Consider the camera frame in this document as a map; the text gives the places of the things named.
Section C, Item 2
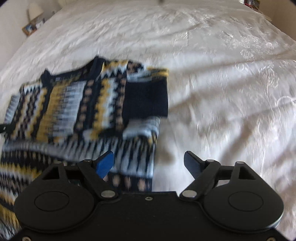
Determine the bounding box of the white floral embroidered bedspread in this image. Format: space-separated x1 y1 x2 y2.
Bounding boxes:
1 1 295 240

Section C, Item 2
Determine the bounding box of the navy yellow patterned knit sweater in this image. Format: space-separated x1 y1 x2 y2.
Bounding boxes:
1 57 169 240

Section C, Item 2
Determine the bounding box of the cream bedside lamp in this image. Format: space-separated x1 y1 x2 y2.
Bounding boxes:
28 3 44 21

